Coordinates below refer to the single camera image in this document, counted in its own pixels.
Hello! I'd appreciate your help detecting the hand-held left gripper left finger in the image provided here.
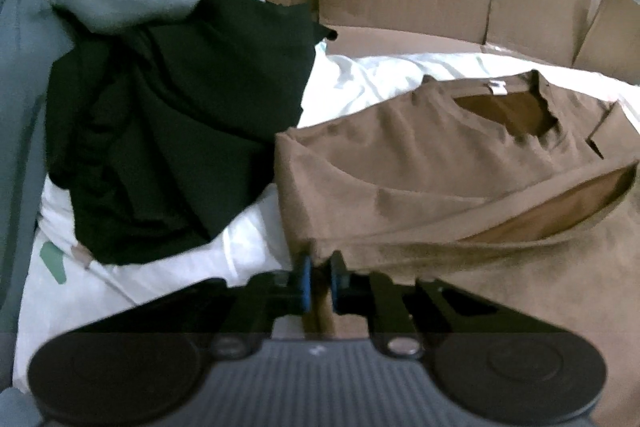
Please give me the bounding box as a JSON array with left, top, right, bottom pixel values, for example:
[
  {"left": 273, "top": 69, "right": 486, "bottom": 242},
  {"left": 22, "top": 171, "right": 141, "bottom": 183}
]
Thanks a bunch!
[{"left": 150, "top": 254, "right": 313, "bottom": 356}]

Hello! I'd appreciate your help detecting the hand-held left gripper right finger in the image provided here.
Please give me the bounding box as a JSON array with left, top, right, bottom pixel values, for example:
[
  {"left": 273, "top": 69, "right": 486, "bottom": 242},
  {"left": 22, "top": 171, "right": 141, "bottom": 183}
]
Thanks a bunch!
[{"left": 331, "top": 251, "right": 506, "bottom": 356}]

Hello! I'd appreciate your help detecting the brown shirt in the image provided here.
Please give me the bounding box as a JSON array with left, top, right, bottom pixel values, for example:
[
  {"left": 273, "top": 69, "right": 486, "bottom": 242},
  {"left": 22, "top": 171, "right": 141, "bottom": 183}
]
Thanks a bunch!
[{"left": 274, "top": 69, "right": 640, "bottom": 427}]

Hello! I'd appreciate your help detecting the black clothes pile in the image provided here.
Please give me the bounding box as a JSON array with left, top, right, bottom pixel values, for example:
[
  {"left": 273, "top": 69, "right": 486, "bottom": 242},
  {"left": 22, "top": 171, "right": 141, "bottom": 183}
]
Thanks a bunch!
[{"left": 45, "top": 0, "right": 338, "bottom": 265}]

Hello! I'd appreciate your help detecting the bear print blanket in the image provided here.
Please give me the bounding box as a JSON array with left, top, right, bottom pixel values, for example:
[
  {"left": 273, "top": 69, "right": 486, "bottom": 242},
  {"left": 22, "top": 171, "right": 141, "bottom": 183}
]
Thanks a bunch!
[{"left": 12, "top": 39, "right": 640, "bottom": 398}]

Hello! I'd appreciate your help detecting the grey garment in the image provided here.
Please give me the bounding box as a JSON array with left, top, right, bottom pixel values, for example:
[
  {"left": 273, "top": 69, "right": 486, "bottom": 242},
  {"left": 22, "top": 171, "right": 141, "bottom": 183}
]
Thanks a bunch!
[{"left": 0, "top": 0, "right": 76, "bottom": 427}]

